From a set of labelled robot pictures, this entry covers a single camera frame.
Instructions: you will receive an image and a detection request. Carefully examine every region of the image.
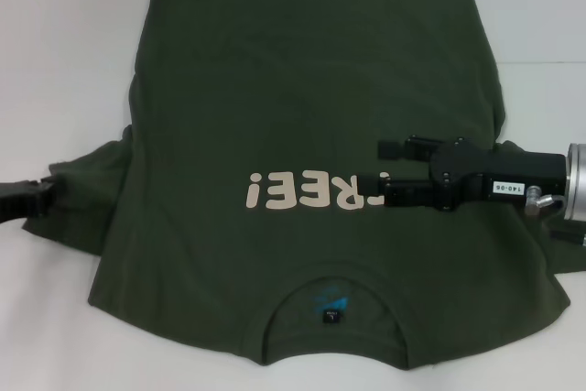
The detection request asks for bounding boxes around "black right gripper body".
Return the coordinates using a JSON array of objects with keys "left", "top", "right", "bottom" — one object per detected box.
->
[{"left": 429, "top": 136, "right": 569, "bottom": 213}]

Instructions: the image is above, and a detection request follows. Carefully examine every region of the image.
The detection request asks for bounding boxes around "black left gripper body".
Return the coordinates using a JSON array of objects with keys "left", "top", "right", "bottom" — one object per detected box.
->
[{"left": 0, "top": 179, "right": 47, "bottom": 225}]

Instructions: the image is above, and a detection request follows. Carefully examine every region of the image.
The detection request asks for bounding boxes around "dark green FREE t-shirt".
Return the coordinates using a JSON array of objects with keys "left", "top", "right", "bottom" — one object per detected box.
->
[{"left": 21, "top": 0, "right": 586, "bottom": 358}]

